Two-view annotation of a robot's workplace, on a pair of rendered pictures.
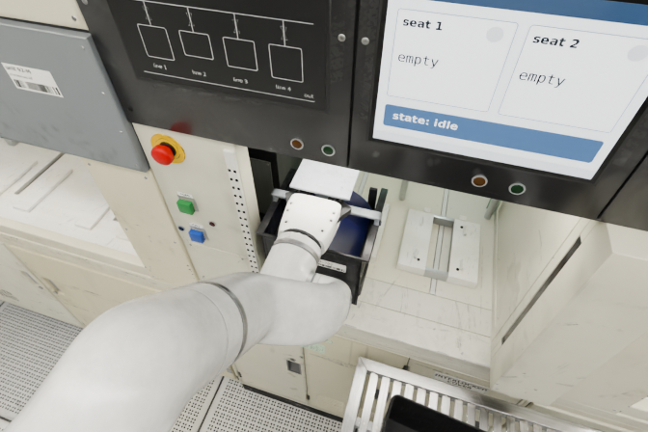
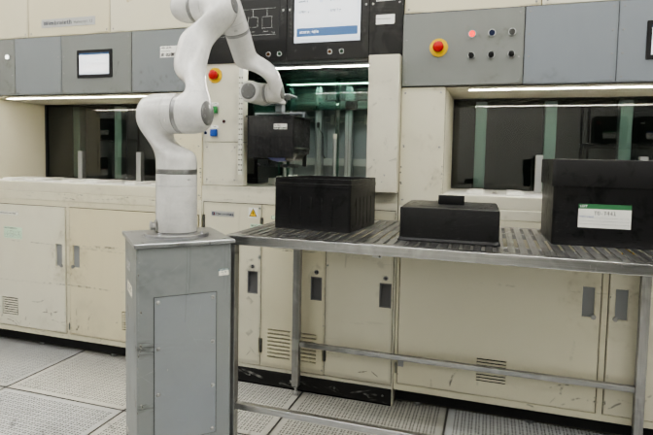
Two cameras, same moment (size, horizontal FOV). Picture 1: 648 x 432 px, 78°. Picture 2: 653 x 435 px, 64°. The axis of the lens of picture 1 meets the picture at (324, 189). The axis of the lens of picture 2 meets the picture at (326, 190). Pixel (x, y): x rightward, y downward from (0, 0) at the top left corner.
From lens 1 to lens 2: 1.95 m
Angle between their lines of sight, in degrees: 43
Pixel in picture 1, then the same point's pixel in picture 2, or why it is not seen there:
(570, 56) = (339, 2)
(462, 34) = (313, 2)
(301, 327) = (263, 64)
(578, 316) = (374, 97)
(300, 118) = (270, 42)
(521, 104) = (332, 18)
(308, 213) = not seen: hidden behind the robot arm
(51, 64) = not seen: hidden behind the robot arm
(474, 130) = (323, 31)
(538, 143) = (341, 30)
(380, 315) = not seen: hidden behind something
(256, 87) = (256, 33)
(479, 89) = (321, 16)
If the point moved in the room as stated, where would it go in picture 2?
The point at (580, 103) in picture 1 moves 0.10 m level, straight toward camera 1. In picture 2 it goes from (347, 15) to (331, 8)
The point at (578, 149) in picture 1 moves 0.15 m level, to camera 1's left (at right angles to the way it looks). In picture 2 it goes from (352, 29) to (314, 29)
